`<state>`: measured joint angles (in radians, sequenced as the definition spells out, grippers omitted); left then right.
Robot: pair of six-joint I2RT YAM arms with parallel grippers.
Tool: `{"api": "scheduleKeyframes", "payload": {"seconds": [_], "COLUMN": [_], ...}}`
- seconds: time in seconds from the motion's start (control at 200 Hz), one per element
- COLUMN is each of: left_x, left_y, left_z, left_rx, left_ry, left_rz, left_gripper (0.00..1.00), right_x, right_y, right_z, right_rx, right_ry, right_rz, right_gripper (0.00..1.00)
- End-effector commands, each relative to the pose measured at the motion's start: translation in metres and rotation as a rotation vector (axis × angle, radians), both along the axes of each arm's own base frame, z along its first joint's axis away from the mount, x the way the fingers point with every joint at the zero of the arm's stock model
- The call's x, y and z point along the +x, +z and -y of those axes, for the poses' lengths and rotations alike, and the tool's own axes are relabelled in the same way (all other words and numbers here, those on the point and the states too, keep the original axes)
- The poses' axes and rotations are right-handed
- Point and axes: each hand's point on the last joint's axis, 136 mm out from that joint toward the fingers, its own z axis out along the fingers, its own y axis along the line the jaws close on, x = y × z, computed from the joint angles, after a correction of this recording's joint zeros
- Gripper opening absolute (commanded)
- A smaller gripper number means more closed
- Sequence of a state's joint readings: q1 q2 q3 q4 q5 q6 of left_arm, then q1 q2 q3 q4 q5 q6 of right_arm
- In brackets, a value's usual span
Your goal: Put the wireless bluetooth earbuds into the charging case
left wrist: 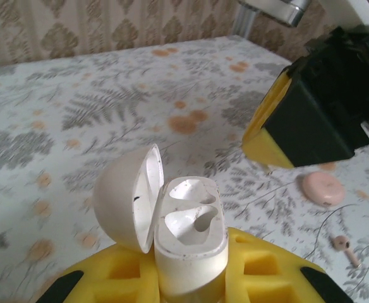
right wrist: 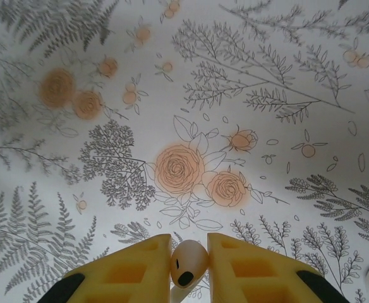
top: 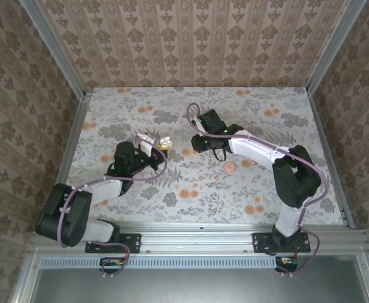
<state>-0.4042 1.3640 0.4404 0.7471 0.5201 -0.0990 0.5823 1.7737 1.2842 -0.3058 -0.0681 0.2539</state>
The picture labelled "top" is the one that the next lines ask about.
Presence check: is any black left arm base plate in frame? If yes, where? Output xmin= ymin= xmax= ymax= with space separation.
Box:
xmin=85 ymin=232 xmax=141 ymax=254

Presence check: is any small wired connector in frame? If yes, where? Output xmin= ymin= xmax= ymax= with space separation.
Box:
xmin=275 ymin=256 xmax=299 ymax=272
xmin=100 ymin=258 xmax=125 ymax=269

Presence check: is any grey metal panel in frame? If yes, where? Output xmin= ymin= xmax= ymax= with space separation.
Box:
xmin=10 ymin=252 xmax=369 ymax=303

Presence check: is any aluminium corner post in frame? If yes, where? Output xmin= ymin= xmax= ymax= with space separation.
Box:
xmin=305 ymin=0 xmax=368 ymax=95
xmin=19 ymin=0 xmax=87 ymax=100

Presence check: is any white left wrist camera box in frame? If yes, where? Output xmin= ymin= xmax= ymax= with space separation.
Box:
xmin=136 ymin=132 xmax=160 ymax=155

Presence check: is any grey slotted cable duct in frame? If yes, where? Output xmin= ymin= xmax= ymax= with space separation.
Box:
xmin=40 ymin=256 xmax=279 ymax=268

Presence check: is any aluminium side rail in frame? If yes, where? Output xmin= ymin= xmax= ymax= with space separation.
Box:
xmin=41 ymin=91 xmax=93 ymax=230
xmin=309 ymin=93 xmax=356 ymax=230

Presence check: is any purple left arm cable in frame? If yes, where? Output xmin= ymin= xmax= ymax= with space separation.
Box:
xmin=57 ymin=145 xmax=169 ymax=278

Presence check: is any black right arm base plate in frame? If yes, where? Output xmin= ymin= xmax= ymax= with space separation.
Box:
xmin=253 ymin=232 xmax=311 ymax=254

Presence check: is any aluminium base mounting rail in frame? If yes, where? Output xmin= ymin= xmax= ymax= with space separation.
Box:
xmin=29 ymin=222 xmax=369 ymax=253

